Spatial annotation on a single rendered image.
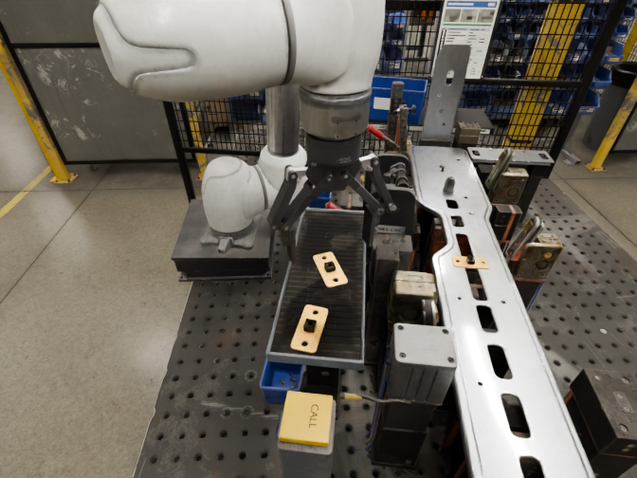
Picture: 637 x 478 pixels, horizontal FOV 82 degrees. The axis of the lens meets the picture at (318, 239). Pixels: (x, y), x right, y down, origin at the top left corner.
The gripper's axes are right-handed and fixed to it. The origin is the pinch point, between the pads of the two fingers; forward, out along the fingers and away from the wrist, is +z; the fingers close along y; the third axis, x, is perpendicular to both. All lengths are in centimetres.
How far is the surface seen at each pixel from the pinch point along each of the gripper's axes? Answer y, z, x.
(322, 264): -0.8, 5.5, 1.6
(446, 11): 83, -18, 98
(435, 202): 46, 22, 33
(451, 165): 65, 22, 51
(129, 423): -71, 122, 51
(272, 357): -13.7, 5.8, -14.0
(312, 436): -11.7, 5.8, -26.0
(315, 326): -6.6, 4.8, -11.7
